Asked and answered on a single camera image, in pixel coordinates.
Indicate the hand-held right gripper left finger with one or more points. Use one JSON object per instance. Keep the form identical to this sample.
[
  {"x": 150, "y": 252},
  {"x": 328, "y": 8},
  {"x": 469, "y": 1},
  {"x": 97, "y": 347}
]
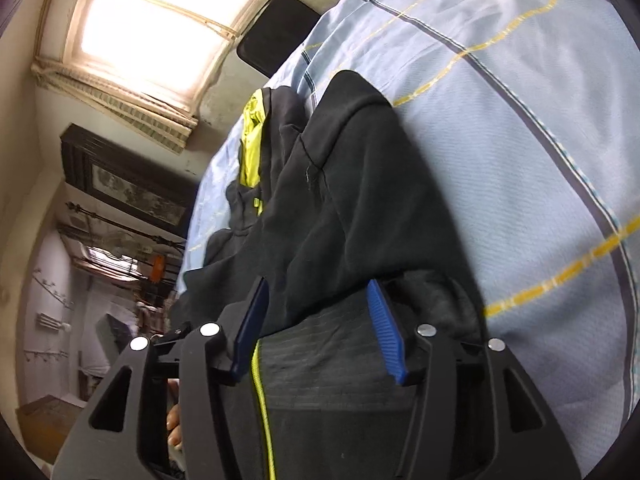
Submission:
[{"x": 250, "y": 330}]

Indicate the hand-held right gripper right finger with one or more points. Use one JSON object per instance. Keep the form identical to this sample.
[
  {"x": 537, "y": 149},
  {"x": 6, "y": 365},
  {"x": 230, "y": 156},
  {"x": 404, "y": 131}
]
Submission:
[{"x": 387, "y": 330}]

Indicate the black jacket with yellow lining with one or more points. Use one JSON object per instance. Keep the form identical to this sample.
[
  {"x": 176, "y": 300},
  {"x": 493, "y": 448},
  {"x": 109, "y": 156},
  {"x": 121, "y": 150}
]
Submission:
[{"x": 350, "y": 200}]

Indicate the person's left hand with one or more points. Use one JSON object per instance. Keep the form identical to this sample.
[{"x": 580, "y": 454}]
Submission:
[{"x": 175, "y": 422}]

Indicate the orange hanging object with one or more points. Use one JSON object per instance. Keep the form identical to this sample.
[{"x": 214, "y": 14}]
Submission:
[{"x": 157, "y": 268}]

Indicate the black metal rod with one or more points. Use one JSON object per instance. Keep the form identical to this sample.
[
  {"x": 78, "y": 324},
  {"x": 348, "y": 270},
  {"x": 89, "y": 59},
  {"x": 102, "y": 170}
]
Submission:
[{"x": 120, "y": 224}]

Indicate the dark framed picture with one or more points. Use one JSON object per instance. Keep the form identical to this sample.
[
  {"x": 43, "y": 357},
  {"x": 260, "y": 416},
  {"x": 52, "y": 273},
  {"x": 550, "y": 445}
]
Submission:
[{"x": 130, "y": 190}]

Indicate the light blue checked bed sheet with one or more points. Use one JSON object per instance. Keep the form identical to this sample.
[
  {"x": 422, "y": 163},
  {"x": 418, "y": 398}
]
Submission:
[{"x": 500, "y": 135}]

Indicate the bright window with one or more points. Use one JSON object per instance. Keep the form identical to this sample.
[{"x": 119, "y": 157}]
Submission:
[{"x": 150, "y": 25}]

